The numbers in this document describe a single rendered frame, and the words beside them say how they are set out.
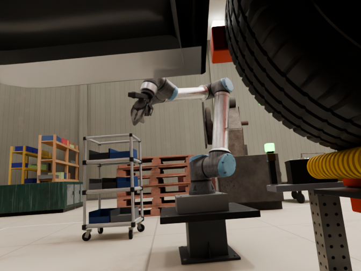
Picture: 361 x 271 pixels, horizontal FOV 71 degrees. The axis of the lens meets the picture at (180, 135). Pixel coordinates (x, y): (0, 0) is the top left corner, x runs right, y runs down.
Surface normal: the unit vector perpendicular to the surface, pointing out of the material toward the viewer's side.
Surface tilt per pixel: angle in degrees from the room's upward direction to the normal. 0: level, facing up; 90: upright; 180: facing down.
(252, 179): 90
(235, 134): 92
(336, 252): 90
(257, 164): 90
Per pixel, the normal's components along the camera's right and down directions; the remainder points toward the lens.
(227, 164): 0.68, -0.10
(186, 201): 0.05, -0.18
